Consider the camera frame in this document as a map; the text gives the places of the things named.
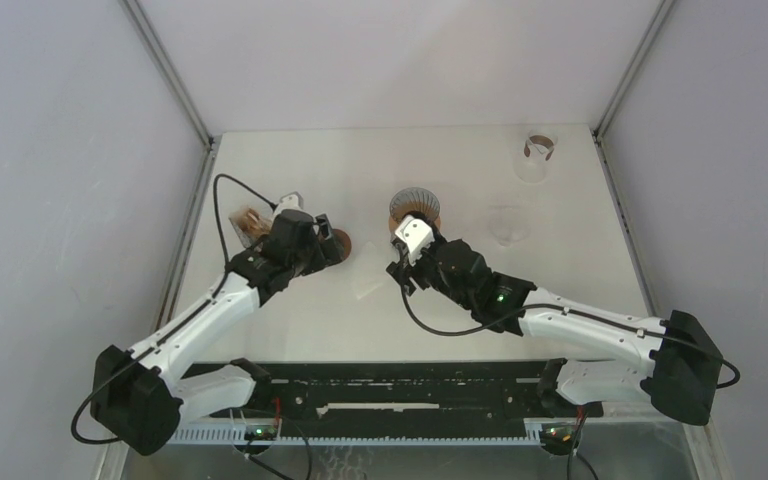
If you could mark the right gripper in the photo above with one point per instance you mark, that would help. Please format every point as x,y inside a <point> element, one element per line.
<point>403,272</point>

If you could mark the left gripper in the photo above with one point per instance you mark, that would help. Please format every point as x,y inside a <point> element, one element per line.
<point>326,254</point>

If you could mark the grey ribbed glass dripper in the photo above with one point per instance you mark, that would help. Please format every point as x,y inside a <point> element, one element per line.
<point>414,201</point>

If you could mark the white paper coffee filter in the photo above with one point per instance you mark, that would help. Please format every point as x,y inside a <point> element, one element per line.
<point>368,272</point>

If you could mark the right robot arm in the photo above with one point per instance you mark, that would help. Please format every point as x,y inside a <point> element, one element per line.
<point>672,363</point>

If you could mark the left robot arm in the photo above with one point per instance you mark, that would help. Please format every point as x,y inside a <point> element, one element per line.
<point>142,394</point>

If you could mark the clear glass dripper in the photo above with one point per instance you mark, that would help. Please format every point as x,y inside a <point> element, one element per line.
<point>508,224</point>

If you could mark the clear glass with brown band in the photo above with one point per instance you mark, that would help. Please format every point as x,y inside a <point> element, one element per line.
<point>533,155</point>

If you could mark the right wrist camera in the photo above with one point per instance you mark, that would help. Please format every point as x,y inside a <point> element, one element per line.
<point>413,235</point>

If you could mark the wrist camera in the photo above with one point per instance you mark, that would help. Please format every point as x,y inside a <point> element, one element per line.
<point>290,201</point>
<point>413,235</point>

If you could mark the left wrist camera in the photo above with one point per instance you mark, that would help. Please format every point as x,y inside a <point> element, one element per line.
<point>290,201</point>

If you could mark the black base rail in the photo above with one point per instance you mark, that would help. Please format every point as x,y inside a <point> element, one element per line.
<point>443,403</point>

